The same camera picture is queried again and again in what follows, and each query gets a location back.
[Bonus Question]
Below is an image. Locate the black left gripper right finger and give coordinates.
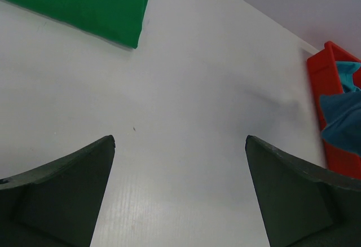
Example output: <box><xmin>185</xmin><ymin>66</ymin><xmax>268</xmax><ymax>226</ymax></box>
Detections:
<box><xmin>245</xmin><ymin>135</ymin><xmax>360</xmax><ymax>246</ymax></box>

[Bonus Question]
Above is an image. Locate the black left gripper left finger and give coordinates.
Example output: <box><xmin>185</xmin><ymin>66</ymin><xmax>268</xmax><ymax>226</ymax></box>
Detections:
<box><xmin>1</xmin><ymin>135</ymin><xmax>116</xmax><ymax>246</ymax></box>

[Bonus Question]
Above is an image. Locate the dark blue t-shirt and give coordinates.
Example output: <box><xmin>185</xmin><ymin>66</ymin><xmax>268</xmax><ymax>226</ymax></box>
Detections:
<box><xmin>320</xmin><ymin>91</ymin><xmax>360</xmax><ymax>156</ymax></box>

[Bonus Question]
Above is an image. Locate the red plastic bin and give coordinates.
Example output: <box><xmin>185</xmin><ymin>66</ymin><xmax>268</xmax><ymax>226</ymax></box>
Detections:
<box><xmin>307</xmin><ymin>41</ymin><xmax>360</xmax><ymax>179</ymax></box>

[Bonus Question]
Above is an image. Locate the teal t-shirt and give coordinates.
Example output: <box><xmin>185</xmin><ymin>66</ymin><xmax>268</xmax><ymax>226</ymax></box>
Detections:
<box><xmin>336</xmin><ymin>61</ymin><xmax>360</xmax><ymax>93</ymax></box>

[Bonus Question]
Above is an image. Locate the folded green t-shirt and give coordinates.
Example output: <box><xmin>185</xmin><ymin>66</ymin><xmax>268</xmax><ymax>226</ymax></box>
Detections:
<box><xmin>5</xmin><ymin>0</ymin><xmax>148</xmax><ymax>49</ymax></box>

